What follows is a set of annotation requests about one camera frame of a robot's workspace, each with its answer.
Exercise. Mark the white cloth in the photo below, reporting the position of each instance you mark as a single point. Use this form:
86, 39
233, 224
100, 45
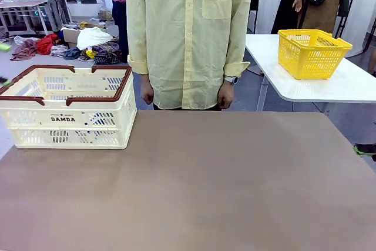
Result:
92, 38

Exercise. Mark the person's right forearm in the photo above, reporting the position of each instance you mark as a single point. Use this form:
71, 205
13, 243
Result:
147, 81

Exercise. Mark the yellow plastic basket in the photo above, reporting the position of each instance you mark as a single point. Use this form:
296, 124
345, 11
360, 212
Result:
302, 63

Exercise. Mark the person's left hand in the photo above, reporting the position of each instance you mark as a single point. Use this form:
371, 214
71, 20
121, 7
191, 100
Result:
225, 96

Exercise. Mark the red cloth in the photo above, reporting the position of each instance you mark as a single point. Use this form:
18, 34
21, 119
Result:
47, 44

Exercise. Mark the small cardboard box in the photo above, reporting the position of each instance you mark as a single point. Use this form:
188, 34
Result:
105, 16

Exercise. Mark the black metal stand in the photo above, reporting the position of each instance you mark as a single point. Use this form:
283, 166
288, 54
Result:
351, 4

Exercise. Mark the white table leg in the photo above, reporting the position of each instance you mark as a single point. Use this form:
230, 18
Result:
262, 98

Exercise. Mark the person in yellow shirt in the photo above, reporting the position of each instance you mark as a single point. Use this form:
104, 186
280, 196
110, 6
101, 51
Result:
188, 42

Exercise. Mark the person's right hand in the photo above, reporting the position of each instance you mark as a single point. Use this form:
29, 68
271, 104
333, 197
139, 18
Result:
147, 95

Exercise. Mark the white plastic bag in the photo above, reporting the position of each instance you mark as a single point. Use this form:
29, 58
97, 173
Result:
22, 40

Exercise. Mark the cream plastic shopping basket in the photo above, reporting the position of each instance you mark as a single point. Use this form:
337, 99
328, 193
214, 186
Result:
67, 133

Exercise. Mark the person in pink top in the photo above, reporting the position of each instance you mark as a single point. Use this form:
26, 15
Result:
117, 21

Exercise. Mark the person in black dress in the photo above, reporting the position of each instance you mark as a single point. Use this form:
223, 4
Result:
286, 16

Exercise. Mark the plaid cloth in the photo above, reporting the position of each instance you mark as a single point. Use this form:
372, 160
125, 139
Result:
25, 51

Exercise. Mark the white side table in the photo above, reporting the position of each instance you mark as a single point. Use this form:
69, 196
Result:
293, 86

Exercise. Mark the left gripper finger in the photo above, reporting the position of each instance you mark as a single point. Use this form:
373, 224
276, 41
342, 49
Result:
6, 82
5, 47

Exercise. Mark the brown leather apron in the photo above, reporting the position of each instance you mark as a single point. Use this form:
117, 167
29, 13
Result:
321, 7

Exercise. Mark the blue cloth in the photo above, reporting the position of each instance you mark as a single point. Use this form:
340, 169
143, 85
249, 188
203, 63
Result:
71, 54

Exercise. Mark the open cardboard box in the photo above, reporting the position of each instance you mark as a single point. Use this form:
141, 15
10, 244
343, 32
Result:
69, 35

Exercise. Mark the grey workshop table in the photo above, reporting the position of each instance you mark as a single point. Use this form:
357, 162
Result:
26, 2

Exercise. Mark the dark patterned cloth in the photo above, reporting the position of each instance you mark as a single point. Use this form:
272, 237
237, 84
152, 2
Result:
107, 52

